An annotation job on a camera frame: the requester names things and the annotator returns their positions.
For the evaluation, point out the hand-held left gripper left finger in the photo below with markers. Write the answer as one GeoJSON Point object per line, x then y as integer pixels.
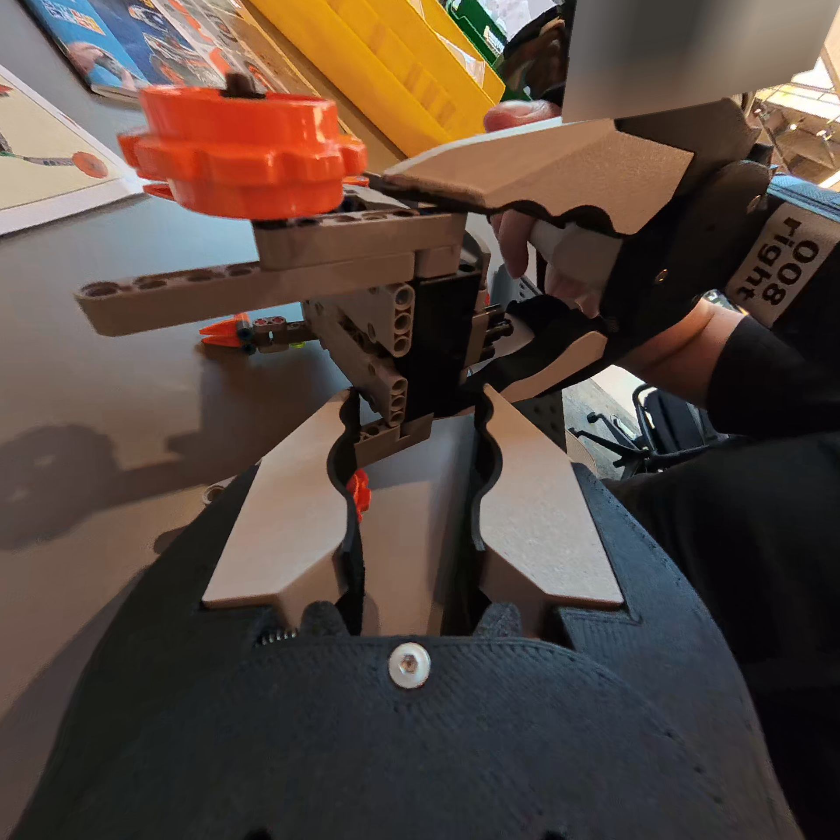
{"type": "Point", "coordinates": [282, 525]}

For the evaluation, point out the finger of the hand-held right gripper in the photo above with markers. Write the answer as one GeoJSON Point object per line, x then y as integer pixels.
{"type": "Point", "coordinates": [564, 364]}
{"type": "Point", "coordinates": [558, 167]}

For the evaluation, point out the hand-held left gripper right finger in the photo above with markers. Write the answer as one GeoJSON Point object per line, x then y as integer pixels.
{"type": "Point", "coordinates": [551, 525]}

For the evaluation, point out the orange wheel grey beam leg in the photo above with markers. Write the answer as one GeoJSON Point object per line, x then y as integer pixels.
{"type": "Point", "coordinates": [236, 151]}

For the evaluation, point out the person's right forearm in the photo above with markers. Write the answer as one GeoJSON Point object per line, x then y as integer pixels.
{"type": "Point", "coordinates": [676, 354]}

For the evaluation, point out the grey desk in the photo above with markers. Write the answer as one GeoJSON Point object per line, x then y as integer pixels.
{"type": "Point", "coordinates": [98, 394]}

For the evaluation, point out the person's right hand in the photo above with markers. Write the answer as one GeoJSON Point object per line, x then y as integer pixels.
{"type": "Point", "coordinates": [515, 243]}

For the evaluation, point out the black office chair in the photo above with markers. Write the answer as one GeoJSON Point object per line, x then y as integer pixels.
{"type": "Point", "coordinates": [663, 420]}

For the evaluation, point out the green storage crate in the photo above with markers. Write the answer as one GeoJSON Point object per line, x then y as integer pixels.
{"type": "Point", "coordinates": [476, 26]}

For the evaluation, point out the yellow plastic bin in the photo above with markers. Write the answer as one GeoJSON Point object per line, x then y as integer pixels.
{"type": "Point", "coordinates": [394, 65]}

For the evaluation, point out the person's body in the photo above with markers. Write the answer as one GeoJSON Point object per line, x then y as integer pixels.
{"type": "Point", "coordinates": [774, 590]}

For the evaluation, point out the blue robot kit box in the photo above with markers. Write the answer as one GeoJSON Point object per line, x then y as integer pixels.
{"type": "Point", "coordinates": [144, 39]}

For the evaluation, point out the white instruction booklet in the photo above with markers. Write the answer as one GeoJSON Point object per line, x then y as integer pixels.
{"type": "Point", "coordinates": [46, 151]}

